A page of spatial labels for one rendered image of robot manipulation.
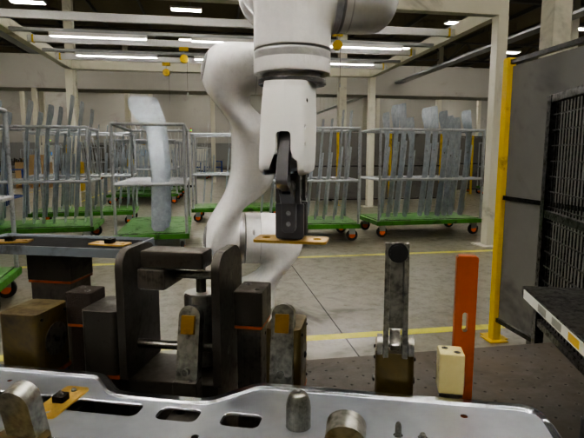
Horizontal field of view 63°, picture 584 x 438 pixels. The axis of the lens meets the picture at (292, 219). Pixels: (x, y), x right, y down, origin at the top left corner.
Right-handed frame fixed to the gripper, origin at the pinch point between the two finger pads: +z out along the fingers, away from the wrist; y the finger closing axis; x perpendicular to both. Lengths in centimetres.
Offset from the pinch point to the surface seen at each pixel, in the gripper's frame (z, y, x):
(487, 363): 58, -97, 44
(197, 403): 27.3, -5.7, -14.5
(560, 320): 25, -44, 45
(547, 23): -197, -756, 249
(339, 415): 15.5, 14.0, 6.9
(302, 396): 23.0, -2.4, 1.0
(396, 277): 11.3, -18.8, 12.7
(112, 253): 12, -29, -41
